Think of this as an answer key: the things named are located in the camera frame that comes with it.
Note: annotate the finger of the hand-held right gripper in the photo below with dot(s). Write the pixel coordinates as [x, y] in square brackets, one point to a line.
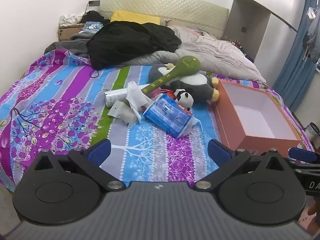
[301, 155]

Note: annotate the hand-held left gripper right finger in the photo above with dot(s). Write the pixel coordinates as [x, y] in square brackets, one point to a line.
[220, 152]

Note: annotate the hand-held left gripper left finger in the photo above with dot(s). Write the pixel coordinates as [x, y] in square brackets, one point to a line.
[100, 151]

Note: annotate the orange cardboard box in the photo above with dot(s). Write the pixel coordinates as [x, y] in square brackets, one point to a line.
[262, 143]

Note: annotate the red foil wrapper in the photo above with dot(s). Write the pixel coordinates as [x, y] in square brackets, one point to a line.
[171, 94]

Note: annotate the person's right hand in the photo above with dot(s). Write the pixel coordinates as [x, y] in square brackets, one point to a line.
[314, 215]

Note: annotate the white folded tissue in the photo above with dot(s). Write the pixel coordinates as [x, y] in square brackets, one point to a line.
[120, 110]

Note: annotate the colourful floral bed sheet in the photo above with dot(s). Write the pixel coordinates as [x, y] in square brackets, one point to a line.
[62, 100]

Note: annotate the blue plastic packet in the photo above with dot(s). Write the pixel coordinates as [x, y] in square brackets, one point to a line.
[167, 115]

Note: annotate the small panda plush toy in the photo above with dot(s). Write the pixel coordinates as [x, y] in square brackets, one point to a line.
[183, 97]

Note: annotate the crumpled white tissue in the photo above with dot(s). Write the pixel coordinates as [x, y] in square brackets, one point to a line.
[135, 95]

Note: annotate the grey penguin plush toy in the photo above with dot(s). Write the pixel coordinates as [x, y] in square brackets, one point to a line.
[195, 85]

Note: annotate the blue curtain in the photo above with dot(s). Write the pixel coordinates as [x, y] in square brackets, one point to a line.
[292, 67]

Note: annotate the green plush stick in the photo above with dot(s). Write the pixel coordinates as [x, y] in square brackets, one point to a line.
[187, 66]

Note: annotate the light grey duvet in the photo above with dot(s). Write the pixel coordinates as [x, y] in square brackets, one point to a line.
[212, 52]

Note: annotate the dark grey blanket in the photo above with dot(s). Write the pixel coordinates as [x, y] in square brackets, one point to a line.
[70, 46]

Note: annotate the row of small bottles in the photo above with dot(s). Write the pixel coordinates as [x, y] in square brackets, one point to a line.
[236, 42]

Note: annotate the black jacket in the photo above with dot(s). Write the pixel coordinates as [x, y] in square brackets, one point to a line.
[125, 42]

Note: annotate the hanging clothes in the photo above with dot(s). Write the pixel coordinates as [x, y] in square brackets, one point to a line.
[312, 35]

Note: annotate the wooden nightstand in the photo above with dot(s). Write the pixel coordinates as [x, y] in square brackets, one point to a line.
[67, 33]

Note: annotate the blue cartoon pouch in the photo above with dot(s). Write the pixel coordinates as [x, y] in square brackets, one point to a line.
[91, 26]

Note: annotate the pink pillow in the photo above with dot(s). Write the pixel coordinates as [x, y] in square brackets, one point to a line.
[190, 31]

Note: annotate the crumpled white cloth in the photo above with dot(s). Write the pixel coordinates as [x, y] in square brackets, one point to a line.
[70, 19]

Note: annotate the black bag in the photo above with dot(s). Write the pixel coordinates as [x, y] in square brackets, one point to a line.
[92, 16]

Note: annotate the yellow pillow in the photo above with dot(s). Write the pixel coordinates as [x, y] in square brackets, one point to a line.
[135, 17]

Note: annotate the beige quilted headboard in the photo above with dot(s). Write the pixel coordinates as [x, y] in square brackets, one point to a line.
[162, 5]

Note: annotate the wall socket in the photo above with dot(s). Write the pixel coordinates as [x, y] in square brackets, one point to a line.
[93, 3]

